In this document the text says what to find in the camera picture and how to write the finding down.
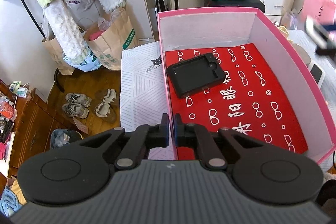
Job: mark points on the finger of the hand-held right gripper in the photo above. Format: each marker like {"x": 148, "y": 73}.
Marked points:
{"x": 321, "y": 32}
{"x": 326, "y": 53}

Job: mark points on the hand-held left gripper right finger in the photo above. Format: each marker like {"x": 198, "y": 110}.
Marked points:
{"x": 178, "y": 132}

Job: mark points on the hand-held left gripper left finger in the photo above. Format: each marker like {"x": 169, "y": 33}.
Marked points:
{"x": 164, "y": 132}

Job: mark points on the pink cardboard box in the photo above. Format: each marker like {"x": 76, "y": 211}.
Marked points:
{"x": 204, "y": 29}

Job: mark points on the white flat device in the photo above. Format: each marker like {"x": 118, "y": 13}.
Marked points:
{"x": 317, "y": 73}

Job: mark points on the grey round pad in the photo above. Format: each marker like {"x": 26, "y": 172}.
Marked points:
{"x": 303, "y": 54}

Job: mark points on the pink gift bag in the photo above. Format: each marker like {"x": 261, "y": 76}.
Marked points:
{"x": 315, "y": 3}

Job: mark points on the clear plastic bag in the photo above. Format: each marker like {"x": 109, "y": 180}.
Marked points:
{"x": 290, "y": 18}

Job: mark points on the white patterned sheet with cat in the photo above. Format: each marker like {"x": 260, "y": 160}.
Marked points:
{"x": 139, "y": 87}

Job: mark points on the red printed cloth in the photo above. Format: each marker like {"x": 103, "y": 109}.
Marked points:
{"x": 236, "y": 108}

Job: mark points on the black stool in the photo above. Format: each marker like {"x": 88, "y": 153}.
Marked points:
{"x": 260, "y": 3}

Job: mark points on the pink paper tag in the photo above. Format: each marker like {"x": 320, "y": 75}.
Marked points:
{"x": 81, "y": 125}

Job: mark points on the grey sneaker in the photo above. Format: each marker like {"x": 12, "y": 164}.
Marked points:
{"x": 74, "y": 109}
{"x": 78, "y": 99}

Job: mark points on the white green printed plastic bag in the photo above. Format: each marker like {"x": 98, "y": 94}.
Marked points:
{"x": 86, "y": 65}

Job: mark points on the bin with blue bag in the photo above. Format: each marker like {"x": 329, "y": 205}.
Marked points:
{"x": 60, "y": 137}

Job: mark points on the large brown paper bag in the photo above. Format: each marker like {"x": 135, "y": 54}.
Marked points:
{"x": 113, "y": 40}

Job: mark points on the white cardboard box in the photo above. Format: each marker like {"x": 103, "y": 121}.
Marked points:
{"x": 139, "y": 16}

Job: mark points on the black clothes rack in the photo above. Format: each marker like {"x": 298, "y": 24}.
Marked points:
{"x": 56, "y": 79}

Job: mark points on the wooden cabinet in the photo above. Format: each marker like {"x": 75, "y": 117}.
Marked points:
{"x": 34, "y": 121}

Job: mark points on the small brown paper bag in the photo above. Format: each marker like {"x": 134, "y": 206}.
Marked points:
{"x": 53, "y": 53}

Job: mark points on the white fluffy garment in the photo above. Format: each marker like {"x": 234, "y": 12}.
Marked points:
{"x": 65, "y": 29}

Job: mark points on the dark cloth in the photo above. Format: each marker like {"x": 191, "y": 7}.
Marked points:
{"x": 328, "y": 195}

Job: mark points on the grey bag with purple print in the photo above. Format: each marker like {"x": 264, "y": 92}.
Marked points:
{"x": 81, "y": 8}

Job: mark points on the green small box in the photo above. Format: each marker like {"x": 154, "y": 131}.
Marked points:
{"x": 19, "y": 88}

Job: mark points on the red bottle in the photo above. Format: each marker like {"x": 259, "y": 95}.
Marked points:
{"x": 8, "y": 111}

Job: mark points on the blue cloth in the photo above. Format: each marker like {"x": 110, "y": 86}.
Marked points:
{"x": 9, "y": 203}

